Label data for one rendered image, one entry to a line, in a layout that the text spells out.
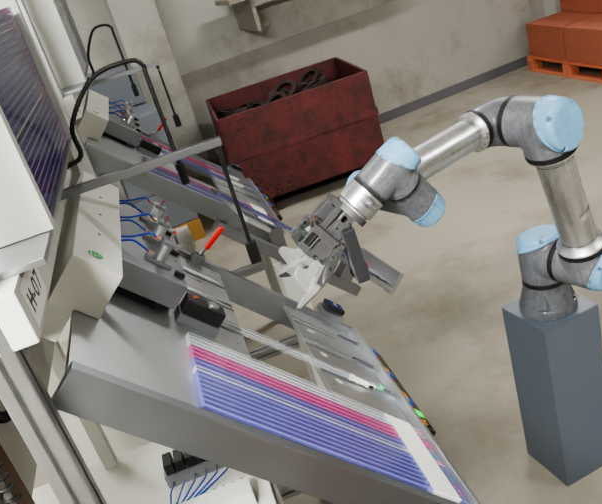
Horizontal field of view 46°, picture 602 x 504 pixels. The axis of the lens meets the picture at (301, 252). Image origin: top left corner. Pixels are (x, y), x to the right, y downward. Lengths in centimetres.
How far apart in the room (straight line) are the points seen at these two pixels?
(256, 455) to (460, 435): 153
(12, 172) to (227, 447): 46
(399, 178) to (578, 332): 89
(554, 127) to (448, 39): 466
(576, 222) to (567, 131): 25
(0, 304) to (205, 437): 33
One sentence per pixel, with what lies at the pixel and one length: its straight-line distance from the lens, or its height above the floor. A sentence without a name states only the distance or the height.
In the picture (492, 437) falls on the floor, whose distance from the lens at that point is 247.
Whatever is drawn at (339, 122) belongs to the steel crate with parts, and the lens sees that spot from 461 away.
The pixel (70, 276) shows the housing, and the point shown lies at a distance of 108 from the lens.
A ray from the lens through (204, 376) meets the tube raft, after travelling 108.
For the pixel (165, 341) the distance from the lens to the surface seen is 115.
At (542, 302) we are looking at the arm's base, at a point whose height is 60.
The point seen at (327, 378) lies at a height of 86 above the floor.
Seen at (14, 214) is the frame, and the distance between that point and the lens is 96.
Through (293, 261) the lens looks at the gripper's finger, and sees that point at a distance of 138.
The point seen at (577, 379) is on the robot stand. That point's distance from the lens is 210.
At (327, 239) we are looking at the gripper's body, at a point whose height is 113.
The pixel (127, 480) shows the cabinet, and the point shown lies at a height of 62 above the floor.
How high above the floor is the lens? 165
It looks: 24 degrees down
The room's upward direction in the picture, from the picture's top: 17 degrees counter-clockwise
